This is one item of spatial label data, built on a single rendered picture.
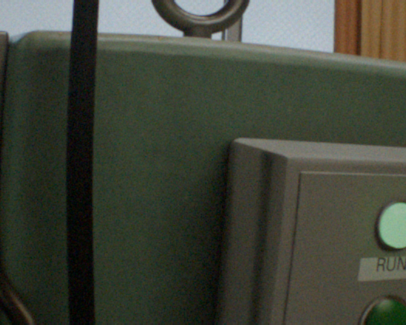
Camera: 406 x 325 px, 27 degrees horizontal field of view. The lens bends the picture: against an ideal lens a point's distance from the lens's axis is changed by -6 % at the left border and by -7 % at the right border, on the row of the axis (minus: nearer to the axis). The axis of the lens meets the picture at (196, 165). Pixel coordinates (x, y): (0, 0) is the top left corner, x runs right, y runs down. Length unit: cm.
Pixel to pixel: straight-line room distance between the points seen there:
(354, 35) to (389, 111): 144
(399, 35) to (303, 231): 155
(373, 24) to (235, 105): 148
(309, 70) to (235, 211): 7
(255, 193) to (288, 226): 3
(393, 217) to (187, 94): 10
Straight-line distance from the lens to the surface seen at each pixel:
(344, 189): 32
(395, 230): 33
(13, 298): 35
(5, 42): 38
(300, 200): 31
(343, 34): 183
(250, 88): 37
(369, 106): 39
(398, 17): 186
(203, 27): 47
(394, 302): 34
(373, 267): 33
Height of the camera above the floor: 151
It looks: 6 degrees down
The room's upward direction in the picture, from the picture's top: 4 degrees clockwise
